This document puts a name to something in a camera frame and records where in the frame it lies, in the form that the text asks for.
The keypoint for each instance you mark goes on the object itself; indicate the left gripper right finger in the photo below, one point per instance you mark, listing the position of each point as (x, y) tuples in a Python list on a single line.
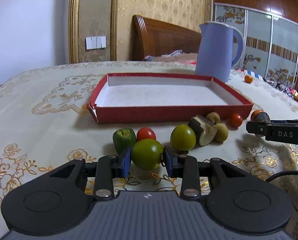
[(186, 168)]

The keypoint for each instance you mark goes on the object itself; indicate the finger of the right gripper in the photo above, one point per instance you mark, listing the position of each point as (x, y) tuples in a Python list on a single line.
[(257, 128)]

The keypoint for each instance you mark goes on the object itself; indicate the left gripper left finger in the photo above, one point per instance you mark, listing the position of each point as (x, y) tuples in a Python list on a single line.
[(108, 168)]

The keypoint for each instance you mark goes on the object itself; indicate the orange tangerine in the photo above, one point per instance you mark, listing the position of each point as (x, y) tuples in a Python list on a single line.
[(254, 114)]

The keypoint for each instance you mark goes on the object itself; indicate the dark sugarcane piece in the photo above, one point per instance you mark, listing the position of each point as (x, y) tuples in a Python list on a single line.
[(261, 117)]

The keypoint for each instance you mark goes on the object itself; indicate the red cherry tomato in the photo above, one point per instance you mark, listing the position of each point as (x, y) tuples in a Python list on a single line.
[(145, 133), (235, 120)]

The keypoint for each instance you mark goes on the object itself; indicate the green cucumber chunk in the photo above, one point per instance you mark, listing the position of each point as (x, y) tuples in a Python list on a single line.
[(123, 138)]

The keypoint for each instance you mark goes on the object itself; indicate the brown longan fruit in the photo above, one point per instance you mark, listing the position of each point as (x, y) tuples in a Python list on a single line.
[(222, 132), (213, 118)]

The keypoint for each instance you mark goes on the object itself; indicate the green tomato with stem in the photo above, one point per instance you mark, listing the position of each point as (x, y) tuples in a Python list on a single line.
[(146, 153)]

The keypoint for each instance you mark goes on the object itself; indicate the striped colourful cloth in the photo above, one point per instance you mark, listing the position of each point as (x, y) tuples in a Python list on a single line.
[(288, 91)]

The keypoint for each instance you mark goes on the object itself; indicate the small orange kumquat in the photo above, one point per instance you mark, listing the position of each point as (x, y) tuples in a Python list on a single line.
[(248, 79)]

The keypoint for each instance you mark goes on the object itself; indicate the red shallow cardboard tray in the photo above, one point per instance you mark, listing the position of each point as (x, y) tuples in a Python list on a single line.
[(160, 97)]

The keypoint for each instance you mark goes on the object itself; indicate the blue plastic pitcher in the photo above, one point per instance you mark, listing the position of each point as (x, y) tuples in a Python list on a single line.
[(220, 49)]

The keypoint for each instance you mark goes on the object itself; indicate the sliding door wardrobe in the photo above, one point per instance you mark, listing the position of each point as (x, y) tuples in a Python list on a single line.
[(270, 36)]

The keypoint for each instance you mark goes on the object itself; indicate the bedding on bed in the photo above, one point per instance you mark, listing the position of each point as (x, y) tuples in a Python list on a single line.
[(176, 56)]

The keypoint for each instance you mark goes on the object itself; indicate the wooden bed headboard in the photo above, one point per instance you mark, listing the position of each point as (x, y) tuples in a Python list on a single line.
[(155, 38)]

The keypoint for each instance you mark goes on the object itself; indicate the white wall switch panel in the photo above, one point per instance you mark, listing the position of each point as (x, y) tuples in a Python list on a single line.
[(95, 42)]

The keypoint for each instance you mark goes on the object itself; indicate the gold wall trim frame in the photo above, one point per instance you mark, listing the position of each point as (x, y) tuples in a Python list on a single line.
[(88, 18)]

